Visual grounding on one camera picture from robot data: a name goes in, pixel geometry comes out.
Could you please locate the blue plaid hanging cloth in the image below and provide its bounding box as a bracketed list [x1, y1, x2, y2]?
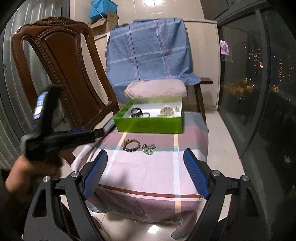
[105, 18, 201, 103]

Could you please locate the brown cardboard box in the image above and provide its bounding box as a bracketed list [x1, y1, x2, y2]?
[90, 11, 119, 36]

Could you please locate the brown wooden bead bracelet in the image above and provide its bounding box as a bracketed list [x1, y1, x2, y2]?
[122, 138, 142, 153]

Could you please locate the carved brown wooden chair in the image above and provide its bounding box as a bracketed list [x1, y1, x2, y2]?
[10, 16, 120, 163]

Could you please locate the pink plaid table cloth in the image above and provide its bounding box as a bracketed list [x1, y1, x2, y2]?
[71, 112, 208, 240]

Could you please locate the person left hand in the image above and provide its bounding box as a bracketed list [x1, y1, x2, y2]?
[5, 155, 70, 196]

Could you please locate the pink cushion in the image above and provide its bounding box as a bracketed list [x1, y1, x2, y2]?
[125, 78, 187, 99]

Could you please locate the black digital wristwatch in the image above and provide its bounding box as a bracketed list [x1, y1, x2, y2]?
[130, 108, 143, 118]

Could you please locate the cream digital wristwatch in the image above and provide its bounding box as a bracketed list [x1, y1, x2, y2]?
[158, 105, 175, 117]

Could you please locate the green open gift box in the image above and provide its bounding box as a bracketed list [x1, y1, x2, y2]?
[113, 96, 183, 134]

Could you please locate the green jade pendant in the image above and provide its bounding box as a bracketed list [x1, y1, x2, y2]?
[142, 144, 156, 155]

